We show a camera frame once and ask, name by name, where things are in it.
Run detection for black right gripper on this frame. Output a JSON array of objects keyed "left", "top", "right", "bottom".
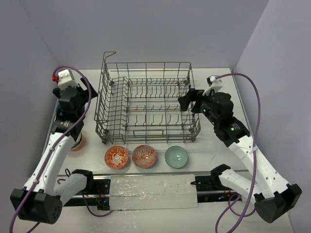
[{"left": 178, "top": 88, "right": 219, "bottom": 125}]

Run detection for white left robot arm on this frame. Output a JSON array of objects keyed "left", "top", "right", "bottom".
[{"left": 10, "top": 77, "right": 98, "bottom": 229}]

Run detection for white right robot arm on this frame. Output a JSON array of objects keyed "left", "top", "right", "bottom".
[{"left": 178, "top": 88, "right": 302, "bottom": 223}]

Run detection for pale green bowl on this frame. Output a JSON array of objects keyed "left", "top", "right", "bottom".
[{"left": 165, "top": 146, "right": 189, "bottom": 169}]

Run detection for orange geometric pattern bowl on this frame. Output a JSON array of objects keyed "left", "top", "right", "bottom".
[{"left": 132, "top": 145, "right": 157, "bottom": 168}]

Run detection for orange floral pattern bowl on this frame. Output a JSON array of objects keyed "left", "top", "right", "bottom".
[{"left": 104, "top": 146, "right": 129, "bottom": 169}]

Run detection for white taped sheet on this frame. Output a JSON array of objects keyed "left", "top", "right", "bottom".
[{"left": 109, "top": 174, "right": 198, "bottom": 210}]

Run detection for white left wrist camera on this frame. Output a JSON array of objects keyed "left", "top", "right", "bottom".
[{"left": 52, "top": 69, "right": 79, "bottom": 90}]

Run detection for grey wire dish rack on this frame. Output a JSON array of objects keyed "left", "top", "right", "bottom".
[{"left": 94, "top": 51, "right": 201, "bottom": 144}]

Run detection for black mounting rail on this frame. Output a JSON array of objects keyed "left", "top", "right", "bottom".
[{"left": 65, "top": 175, "right": 238, "bottom": 211}]

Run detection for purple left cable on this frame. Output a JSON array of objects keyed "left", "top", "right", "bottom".
[{"left": 9, "top": 66, "right": 92, "bottom": 233}]

